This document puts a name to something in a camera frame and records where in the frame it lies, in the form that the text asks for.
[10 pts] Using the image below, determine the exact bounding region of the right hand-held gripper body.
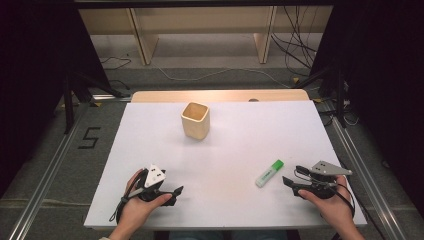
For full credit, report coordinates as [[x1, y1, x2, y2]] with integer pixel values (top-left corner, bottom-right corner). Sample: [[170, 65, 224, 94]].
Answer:
[[308, 160, 354, 201]]

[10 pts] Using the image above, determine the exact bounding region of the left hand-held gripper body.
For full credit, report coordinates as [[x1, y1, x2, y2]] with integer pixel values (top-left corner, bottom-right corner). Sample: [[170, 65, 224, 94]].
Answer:
[[134, 163, 168, 203]]

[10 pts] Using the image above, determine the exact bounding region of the person's right hand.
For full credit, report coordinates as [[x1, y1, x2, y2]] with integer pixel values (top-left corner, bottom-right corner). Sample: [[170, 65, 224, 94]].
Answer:
[[297, 175, 356, 232]]

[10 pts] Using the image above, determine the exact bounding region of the person's left hand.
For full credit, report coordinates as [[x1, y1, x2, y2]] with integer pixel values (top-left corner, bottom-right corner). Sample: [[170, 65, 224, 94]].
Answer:
[[115, 168, 174, 232]]

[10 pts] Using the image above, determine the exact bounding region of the green and white highlighter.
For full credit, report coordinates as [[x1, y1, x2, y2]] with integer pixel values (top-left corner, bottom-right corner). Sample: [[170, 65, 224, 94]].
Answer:
[[255, 159, 286, 189]]

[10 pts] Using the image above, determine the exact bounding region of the white table sheet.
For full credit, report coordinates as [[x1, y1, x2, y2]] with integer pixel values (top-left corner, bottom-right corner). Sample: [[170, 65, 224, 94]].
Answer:
[[83, 100, 368, 231]]

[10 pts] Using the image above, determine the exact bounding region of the square wooden pen holder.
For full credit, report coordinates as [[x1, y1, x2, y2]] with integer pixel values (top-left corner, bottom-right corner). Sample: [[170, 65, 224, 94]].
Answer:
[[180, 101, 211, 141]]

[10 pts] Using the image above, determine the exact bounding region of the black metal stand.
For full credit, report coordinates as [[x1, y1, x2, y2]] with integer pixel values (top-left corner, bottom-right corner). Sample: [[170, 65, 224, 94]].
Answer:
[[62, 70, 125, 135], [293, 61, 348, 128]]

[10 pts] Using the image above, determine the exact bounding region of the black curtain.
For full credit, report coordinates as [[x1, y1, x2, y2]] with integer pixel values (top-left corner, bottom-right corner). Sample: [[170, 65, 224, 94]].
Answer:
[[309, 0, 424, 209], [0, 0, 112, 198]]

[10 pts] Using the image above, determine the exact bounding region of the light wooden bench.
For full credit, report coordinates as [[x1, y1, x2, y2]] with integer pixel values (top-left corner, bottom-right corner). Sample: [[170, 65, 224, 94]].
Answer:
[[78, 5, 334, 66]]

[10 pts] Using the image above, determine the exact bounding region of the left hand-held gripper cable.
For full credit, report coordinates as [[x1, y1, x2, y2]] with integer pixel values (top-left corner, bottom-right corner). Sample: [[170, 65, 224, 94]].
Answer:
[[108, 169, 148, 224]]

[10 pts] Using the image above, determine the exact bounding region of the short aluminium floor rail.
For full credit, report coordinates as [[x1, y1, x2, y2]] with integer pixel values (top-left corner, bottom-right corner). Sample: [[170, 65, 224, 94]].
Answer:
[[91, 94, 133, 103]]

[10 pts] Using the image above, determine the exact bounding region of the white floor cable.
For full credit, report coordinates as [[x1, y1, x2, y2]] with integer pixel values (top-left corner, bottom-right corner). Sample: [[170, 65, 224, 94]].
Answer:
[[151, 61, 292, 89]]

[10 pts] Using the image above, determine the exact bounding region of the black floor cable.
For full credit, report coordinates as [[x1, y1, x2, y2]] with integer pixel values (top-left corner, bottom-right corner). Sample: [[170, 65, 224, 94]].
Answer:
[[99, 55, 133, 71]]

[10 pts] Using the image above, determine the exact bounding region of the bundle of black cables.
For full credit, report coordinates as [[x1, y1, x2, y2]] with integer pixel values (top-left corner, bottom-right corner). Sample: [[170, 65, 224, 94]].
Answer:
[[270, 5, 318, 70]]

